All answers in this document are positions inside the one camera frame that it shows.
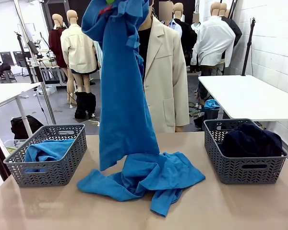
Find mannequin in maroon garment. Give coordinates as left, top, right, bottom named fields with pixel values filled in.
left=48, top=13, right=68, bottom=69

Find person's left forearm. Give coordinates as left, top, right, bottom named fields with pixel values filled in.
left=174, top=91, right=191, bottom=128

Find mannequin in black jacket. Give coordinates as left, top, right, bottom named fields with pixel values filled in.
left=219, top=2, right=242, bottom=60

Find grey plastic woven basket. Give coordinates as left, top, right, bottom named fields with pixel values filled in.
left=3, top=124, right=88, bottom=188
left=203, top=118, right=288, bottom=185

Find person in beige coat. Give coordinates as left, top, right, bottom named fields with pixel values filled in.
left=138, top=15, right=190, bottom=134

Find mannequin in black coat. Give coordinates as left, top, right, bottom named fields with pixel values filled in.
left=174, top=2, right=198, bottom=72

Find black lowered trousers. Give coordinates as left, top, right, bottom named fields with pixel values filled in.
left=74, top=92, right=97, bottom=119

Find clear box with green contents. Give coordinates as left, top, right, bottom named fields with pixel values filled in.
left=3, top=139, right=22, bottom=154

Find mannequin in cream jacket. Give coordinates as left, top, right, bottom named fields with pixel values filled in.
left=60, top=10, right=98, bottom=106

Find white rectangular table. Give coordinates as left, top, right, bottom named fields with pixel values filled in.
left=198, top=75, right=288, bottom=142
left=0, top=82, right=43, bottom=138

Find black bag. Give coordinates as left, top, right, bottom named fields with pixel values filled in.
left=11, top=115, right=44, bottom=140

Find blue cotton top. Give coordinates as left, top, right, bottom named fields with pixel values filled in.
left=24, top=138, right=75, bottom=173
left=76, top=150, right=206, bottom=218

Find dark brown frame bar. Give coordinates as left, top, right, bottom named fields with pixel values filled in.
left=0, top=123, right=12, bottom=181

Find blue garment with belt loops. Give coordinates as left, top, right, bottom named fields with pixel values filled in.
left=81, top=0, right=161, bottom=172

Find black monitor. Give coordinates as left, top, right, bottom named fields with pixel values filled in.
left=0, top=51, right=15, bottom=67
left=13, top=51, right=29, bottom=68

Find black stand with camera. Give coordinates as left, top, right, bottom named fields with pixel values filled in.
left=14, top=31, right=43, bottom=84

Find mannequin in teal fleece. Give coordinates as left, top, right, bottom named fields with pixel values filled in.
left=93, top=40, right=104, bottom=70

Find black tripod stand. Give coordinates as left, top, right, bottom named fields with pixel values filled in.
left=241, top=17, right=258, bottom=76

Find mannequin in light blue shirt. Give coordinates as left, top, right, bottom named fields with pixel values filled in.
left=158, top=1, right=183, bottom=36

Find navy blue garment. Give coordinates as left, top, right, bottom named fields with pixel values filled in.
left=218, top=123, right=284, bottom=158

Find mannequin in white shirt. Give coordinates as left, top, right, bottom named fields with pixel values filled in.
left=191, top=1, right=236, bottom=75

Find turquoise crumpled cloth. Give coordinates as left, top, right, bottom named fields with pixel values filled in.
left=204, top=99, right=221, bottom=110

